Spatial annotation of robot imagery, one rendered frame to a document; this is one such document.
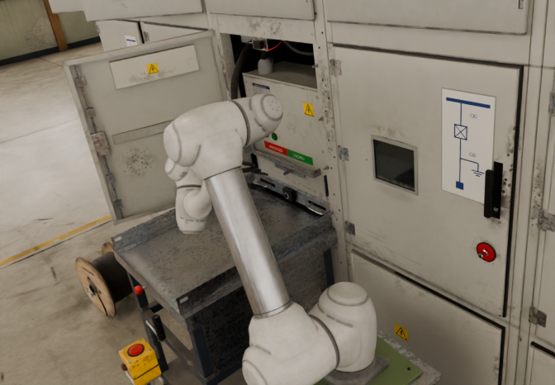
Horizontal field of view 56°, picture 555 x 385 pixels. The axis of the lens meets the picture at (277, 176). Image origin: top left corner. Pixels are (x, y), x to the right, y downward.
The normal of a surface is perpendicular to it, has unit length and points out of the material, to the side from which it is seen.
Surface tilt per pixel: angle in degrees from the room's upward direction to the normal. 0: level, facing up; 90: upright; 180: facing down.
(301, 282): 90
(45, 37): 90
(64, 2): 90
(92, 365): 0
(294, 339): 58
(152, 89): 90
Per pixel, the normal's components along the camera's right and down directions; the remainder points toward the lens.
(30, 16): 0.62, 0.27
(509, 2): -0.78, 0.36
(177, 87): 0.38, 0.36
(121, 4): -0.39, 0.45
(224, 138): 0.54, -0.11
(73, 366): -0.14, -0.89
